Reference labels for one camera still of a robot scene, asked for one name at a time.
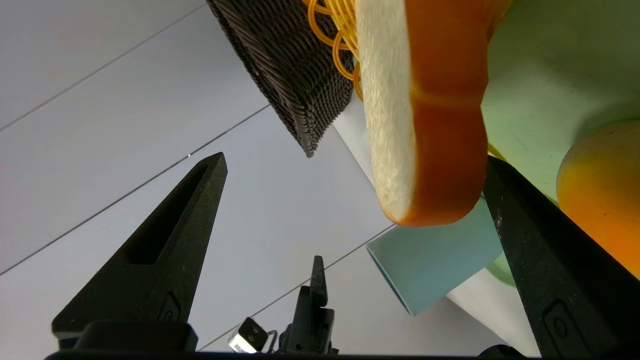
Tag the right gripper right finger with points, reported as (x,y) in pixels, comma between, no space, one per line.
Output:
(565,280)

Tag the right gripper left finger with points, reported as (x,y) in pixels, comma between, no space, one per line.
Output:
(150,270)

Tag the blue-grey plastic cup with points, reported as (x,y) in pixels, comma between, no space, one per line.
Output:
(430,260)

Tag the green plastic tray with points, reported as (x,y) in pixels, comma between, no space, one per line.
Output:
(550,75)

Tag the dark brown wicker basket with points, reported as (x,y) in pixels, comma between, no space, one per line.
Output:
(290,65)

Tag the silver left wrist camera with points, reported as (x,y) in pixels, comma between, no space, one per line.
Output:
(247,335)

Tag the round orange-topped toy bun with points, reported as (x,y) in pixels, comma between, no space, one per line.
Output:
(605,190)

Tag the toy bread slice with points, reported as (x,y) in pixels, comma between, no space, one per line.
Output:
(440,125)

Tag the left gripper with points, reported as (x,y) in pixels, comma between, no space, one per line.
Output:
(310,330)

